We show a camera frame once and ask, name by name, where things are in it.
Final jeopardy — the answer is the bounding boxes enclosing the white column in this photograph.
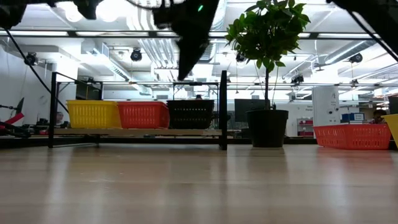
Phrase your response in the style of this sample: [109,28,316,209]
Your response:
[312,86,341,139]

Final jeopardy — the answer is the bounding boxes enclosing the blue storage bin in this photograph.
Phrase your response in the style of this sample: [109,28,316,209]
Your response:
[341,112,365,123]

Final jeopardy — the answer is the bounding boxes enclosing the black background rig frame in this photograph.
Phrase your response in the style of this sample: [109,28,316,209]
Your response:
[172,81,220,102]

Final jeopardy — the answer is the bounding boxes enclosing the black plant pot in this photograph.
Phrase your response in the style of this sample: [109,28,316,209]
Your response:
[245,109,289,149]

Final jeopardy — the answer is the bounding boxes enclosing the red and black equipment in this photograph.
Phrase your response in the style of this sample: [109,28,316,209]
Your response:
[0,97,32,138]

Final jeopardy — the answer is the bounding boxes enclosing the rack with red bins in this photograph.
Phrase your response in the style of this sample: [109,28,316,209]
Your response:
[297,117,314,138]

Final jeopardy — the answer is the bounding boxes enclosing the red plastic basket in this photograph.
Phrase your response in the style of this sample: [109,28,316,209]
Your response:
[117,101,170,106]
[117,104,171,129]
[312,124,392,151]

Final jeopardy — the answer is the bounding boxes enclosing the black monitor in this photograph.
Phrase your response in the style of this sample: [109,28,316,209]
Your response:
[234,98,267,123]

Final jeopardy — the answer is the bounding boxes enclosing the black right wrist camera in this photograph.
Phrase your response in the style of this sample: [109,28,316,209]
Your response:
[152,0,181,35]

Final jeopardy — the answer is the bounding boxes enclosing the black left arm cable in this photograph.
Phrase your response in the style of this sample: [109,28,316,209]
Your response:
[4,27,70,113]

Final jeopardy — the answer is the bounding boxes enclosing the black aluminium table frame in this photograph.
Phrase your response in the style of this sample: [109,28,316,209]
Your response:
[0,135,398,150]

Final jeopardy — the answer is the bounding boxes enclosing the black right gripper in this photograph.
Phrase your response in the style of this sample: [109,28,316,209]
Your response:
[177,0,220,81]

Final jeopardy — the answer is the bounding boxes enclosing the black shelf end post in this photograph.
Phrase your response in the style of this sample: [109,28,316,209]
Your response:
[218,70,230,151]

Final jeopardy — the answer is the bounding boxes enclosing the green leafy plant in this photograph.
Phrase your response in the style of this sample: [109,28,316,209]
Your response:
[224,0,311,111]

